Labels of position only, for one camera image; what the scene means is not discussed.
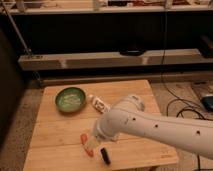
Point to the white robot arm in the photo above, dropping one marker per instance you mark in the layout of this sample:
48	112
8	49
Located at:
127	116

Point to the blue object at right edge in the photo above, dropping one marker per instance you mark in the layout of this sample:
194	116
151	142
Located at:
207	102

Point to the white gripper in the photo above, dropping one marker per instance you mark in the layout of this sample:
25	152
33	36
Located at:
102	132

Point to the black round object on shelf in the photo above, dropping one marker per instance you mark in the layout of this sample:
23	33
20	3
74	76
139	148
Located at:
132	52

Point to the green bowl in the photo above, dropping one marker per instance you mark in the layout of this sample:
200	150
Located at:
70	99

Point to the small white bottle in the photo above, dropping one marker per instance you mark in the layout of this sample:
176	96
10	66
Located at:
99	104

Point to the orange carrot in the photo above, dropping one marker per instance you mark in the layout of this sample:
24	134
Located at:
84	138

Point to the wooden shelf unit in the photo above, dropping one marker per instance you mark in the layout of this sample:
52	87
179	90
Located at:
81	43

